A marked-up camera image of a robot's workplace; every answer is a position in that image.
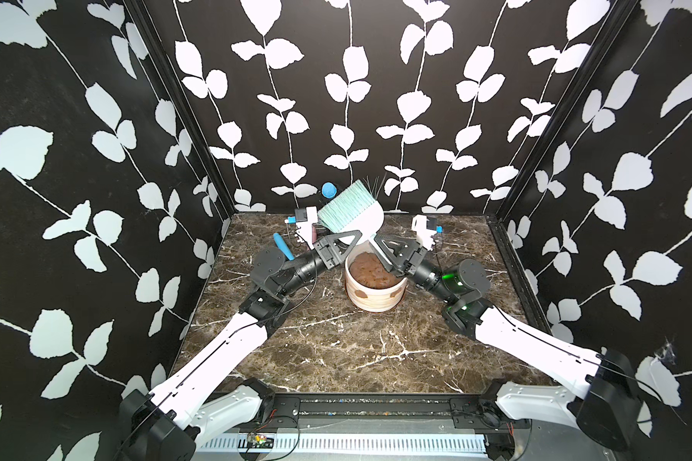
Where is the cream ceramic pot with soil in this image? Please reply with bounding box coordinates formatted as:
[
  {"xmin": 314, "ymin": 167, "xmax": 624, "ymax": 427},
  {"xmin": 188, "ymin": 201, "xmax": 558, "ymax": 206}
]
[{"xmin": 344, "ymin": 243, "xmax": 408, "ymax": 313}]

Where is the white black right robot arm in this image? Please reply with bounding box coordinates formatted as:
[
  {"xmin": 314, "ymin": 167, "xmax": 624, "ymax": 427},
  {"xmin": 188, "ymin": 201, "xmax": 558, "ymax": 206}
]
[{"xmin": 370, "ymin": 234, "xmax": 643, "ymax": 451}]

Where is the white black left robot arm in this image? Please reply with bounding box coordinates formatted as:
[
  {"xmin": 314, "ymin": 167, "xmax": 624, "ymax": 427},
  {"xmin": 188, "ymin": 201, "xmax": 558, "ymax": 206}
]
[{"xmin": 114, "ymin": 230, "xmax": 363, "ymax": 460}]

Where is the blue toy microphone lying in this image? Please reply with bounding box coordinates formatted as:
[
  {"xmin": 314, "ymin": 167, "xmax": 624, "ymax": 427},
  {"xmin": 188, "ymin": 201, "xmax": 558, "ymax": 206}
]
[{"xmin": 273, "ymin": 232, "xmax": 295, "ymax": 260}]

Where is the blue microphone on stand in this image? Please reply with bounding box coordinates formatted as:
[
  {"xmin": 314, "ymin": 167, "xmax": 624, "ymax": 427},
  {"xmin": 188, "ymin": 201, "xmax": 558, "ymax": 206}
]
[{"xmin": 320, "ymin": 182, "xmax": 338, "ymax": 200}]

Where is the white perforated strip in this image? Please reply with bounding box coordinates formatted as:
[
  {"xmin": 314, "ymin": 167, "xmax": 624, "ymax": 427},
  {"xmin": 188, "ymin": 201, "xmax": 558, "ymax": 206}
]
[{"xmin": 195, "ymin": 432, "xmax": 487, "ymax": 457}]

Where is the small circuit board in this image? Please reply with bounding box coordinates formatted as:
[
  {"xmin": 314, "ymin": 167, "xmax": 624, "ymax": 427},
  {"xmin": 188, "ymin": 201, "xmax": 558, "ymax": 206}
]
[{"xmin": 245, "ymin": 433, "xmax": 275, "ymax": 451}]

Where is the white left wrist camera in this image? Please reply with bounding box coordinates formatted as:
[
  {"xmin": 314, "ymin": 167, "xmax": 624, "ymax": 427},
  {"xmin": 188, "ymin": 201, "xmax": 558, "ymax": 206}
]
[{"xmin": 286, "ymin": 207, "xmax": 319, "ymax": 249}]

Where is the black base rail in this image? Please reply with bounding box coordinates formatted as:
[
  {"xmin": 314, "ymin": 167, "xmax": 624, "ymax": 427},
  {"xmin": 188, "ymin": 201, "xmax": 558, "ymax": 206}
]
[{"xmin": 266, "ymin": 393, "xmax": 532, "ymax": 433}]

